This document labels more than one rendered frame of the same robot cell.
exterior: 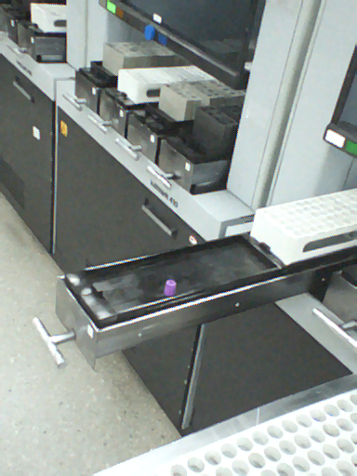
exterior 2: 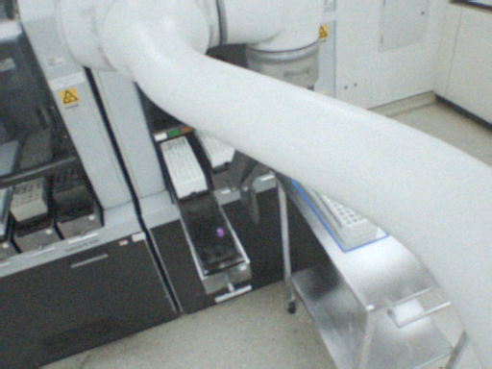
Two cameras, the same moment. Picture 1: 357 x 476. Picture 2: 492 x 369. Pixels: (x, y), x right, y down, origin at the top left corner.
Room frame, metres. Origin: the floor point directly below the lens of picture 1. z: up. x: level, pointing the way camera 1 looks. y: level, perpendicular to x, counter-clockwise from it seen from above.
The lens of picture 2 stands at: (0.34, 0.71, 1.61)
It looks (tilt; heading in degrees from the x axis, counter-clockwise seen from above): 38 degrees down; 293
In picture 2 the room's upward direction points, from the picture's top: 9 degrees counter-clockwise
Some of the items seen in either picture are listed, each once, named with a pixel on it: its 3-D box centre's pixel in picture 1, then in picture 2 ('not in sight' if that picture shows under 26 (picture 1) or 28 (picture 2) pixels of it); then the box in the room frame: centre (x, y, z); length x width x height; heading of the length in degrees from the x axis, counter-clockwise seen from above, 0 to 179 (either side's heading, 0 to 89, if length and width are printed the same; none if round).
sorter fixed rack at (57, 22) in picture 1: (83, 21); not in sight; (2.05, 0.40, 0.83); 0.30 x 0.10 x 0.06; 127
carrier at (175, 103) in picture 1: (175, 104); (30, 209); (1.42, 0.06, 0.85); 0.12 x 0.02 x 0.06; 38
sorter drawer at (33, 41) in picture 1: (120, 40); not in sight; (2.13, 0.30, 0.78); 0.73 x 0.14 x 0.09; 127
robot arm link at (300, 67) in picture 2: not in sight; (283, 62); (0.45, 0.26, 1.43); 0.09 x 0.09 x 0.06
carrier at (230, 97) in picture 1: (220, 99); (33, 186); (1.50, -0.05, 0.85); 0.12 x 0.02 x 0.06; 38
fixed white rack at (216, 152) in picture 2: not in sight; (213, 139); (0.92, -0.45, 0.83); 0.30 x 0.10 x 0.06; 127
